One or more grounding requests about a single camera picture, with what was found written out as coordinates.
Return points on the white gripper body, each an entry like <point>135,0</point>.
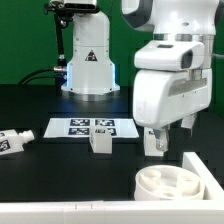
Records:
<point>171,84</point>

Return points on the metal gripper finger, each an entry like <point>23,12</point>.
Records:
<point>188,122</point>
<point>162,139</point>

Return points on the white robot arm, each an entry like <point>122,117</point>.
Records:
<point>90,71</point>

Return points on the white L-shaped fence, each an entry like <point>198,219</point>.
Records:
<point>210,210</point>

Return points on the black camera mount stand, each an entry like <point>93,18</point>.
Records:
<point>63,13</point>

